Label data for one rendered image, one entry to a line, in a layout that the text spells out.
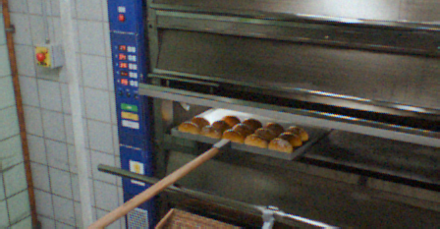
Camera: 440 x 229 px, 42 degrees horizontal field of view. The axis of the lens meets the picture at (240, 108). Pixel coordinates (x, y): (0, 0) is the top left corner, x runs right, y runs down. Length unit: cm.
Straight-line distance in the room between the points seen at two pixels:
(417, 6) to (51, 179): 200
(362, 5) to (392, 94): 30
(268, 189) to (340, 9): 77
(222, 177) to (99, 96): 68
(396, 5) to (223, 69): 69
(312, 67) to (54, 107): 137
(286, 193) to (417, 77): 69
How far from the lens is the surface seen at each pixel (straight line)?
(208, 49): 221
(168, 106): 244
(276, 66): 206
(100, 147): 273
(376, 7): 188
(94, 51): 258
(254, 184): 228
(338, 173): 209
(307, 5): 196
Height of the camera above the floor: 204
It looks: 18 degrees down
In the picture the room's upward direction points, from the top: 1 degrees counter-clockwise
